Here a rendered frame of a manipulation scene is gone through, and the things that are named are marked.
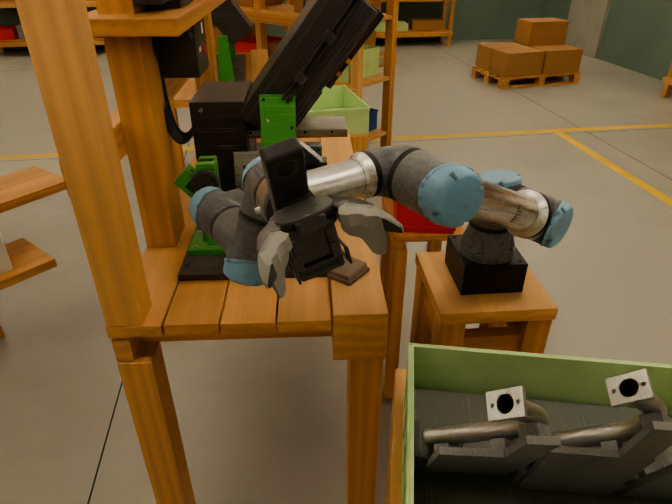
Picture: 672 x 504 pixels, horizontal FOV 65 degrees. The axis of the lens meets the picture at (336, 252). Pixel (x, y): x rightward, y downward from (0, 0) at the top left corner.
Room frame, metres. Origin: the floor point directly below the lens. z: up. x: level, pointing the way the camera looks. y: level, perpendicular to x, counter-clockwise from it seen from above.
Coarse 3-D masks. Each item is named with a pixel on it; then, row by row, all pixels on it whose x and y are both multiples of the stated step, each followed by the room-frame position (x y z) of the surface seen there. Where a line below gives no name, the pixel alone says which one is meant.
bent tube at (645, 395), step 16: (608, 384) 0.53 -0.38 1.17; (624, 384) 0.53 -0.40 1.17; (640, 384) 0.51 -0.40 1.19; (624, 400) 0.50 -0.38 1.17; (640, 400) 0.49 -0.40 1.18; (656, 400) 0.52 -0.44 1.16; (560, 432) 0.60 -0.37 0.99; (576, 432) 0.59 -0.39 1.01; (592, 432) 0.57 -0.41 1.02; (608, 432) 0.56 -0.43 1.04; (624, 432) 0.55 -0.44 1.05
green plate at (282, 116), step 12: (264, 96) 1.69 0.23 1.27; (276, 96) 1.69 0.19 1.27; (288, 96) 1.69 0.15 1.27; (264, 108) 1.68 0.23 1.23; (276, 108) 1.68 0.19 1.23; (288, 108) 1.69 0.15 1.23; (264, 120) 1.67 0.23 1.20; (276, 120) 1.67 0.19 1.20; (288, 120) 1.68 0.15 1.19; (264, 132) 1.66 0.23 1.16; (276, 132) 1.66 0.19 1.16; (288, 132) 1.67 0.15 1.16; (264, 144) 1.65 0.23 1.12
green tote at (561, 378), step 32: (416, 352) 0.85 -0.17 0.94; (448, 352) 0.84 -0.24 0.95; (480, 352) 0.83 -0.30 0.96; (512, 352) 0.83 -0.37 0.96; (416, 384) 0.85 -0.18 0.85; (448, 384) 0.84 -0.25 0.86; (480, 384) 0.83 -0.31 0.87; (512, 384) 0.82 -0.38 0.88; (544, 384) 0.82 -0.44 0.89; (576, 384) 0.81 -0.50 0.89
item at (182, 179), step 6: (186, 168) 1.38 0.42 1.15; (192, 168) 1.40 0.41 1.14; (180, 174) 1.38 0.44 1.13; (186, 174) 1.36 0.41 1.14; (192, 174) 1.37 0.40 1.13; (180, 180) 1.36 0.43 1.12; (186, 180) 1.36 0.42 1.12; (180, 186) 1.36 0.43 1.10; (186, 186) 1.37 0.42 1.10; (186, 192) 1.36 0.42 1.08; (192, 192) 1.36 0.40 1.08
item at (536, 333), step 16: (416, 272) 1.41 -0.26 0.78; (416, 288) 1.39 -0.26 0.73; (416, 304) 1.38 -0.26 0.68; (416, 320) 1.36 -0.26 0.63; (432, 320) 1.24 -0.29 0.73; (544, 320) 1.14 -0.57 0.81; (416, 336) 1.35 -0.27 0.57; (432, 336) 1.17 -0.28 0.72; (448, 336) 1.11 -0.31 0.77; (464, 336) 1.14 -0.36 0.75; (480, 336) 1.14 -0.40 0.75; (496, 336) 1.14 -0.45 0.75; (512, 336) 1.14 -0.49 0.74; (528, 336) 1.13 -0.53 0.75; (544, 336) 1.14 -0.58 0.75; (528, 352) 1.13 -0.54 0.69
